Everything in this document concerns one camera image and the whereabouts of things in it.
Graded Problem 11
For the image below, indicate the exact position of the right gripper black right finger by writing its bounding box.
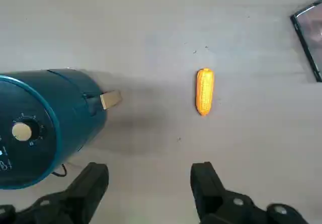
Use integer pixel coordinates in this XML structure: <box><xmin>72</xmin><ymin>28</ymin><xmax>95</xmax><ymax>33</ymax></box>
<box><xmin>190</xmin><ymin>161</ymin><xmax>312</xmax><ymax>224</ymax></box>

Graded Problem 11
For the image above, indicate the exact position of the yellow corn cob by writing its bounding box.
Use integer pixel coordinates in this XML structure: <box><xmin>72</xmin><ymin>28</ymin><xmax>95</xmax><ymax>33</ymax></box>
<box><xmin>195</xmin><ymin>67</ymin><xmax>215</xmax><ymax>117</ymax></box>

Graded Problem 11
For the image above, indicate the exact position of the green air fryer body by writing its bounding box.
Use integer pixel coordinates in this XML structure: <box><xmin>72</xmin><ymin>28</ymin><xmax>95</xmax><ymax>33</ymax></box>
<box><xmin>0</xmin><ymin>69</ymin><xmax>89</xmax><ymax>191</ymax></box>

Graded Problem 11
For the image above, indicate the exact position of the black framed glass tray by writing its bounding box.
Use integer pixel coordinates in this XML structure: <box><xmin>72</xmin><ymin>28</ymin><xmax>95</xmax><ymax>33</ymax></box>
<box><xmin>290</xmin><ymin>1</ymin><xmax>322</xmax><ymax>83</ymax></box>

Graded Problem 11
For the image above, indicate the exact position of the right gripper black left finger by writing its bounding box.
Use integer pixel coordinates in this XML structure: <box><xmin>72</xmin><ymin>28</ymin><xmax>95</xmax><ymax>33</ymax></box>
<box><xmin>0</xmin><ymin>162</ymin><xmax>109</xmax><ymax>224</ymax></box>

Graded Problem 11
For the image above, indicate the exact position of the black air fryer power cord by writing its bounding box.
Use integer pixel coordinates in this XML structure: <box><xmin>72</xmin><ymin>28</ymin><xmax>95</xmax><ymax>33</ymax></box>
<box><xmin>51</xmin><ymin>163</ymin><xmax>67</xmax><ymax>178</ymax></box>

